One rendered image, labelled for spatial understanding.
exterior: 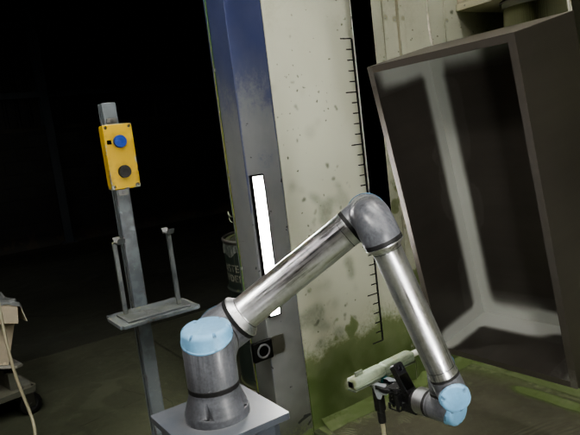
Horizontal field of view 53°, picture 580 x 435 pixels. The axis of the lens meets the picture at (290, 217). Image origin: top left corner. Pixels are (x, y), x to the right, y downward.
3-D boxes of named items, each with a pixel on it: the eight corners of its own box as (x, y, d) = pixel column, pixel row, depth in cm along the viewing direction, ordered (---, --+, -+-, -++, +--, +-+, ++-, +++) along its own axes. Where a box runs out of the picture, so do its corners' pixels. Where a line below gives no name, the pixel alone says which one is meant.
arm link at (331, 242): (179, 340, 177) (369, 183, 169) (190, 322, 194) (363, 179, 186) (211, 377, 179) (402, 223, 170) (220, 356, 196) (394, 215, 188)
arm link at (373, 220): (386, 193, 158) (482, 406, 166) (380, 189, 170) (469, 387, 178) (347, 211, 159) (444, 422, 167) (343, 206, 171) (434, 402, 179)
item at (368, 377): (362, 438, 204) (353, 376, 201) (354, 433, 208) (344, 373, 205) (450, 387, 231) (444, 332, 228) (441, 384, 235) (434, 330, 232)
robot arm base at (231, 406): (203, 438, 157) (198, 403, 156) (175, 414, 173) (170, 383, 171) (261, 412, 167) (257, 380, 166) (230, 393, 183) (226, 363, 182)
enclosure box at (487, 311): (483, 311, 263) (425, 47, 232) (623, 338, 215) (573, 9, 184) (436, 349, 244) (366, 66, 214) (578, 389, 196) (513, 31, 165)
